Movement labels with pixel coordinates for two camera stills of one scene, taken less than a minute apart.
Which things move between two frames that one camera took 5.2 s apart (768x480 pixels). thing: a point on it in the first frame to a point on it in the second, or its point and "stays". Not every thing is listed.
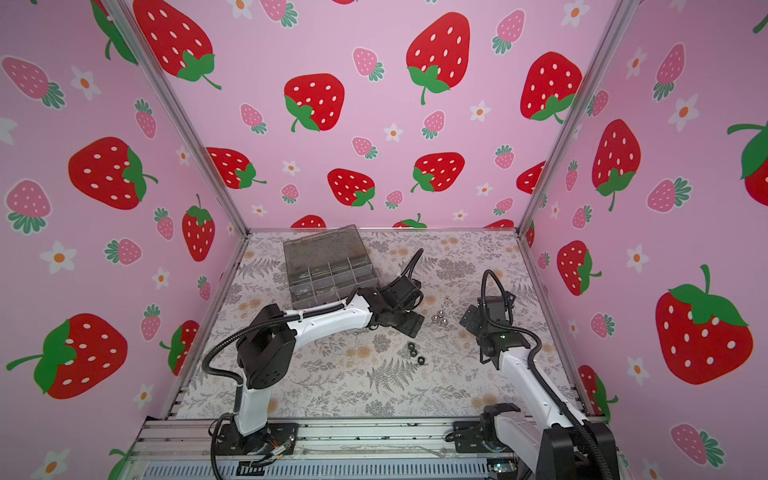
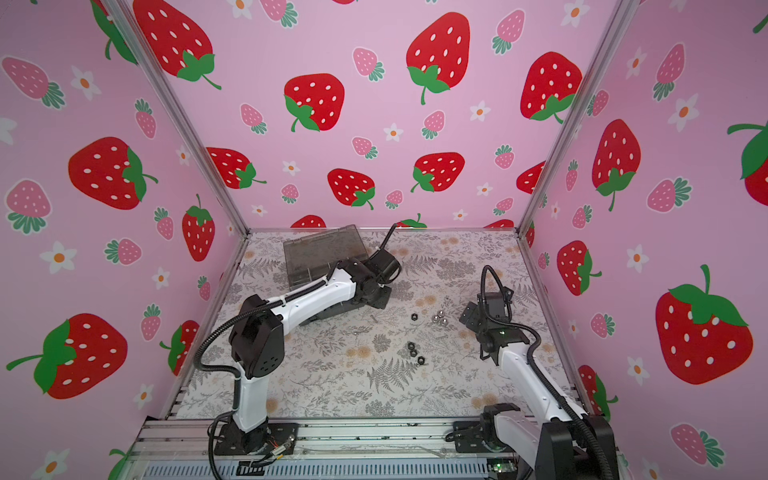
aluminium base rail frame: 184,449 stays
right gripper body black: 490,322 stays
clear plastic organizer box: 325,266 stays
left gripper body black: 407,322 to 381,296
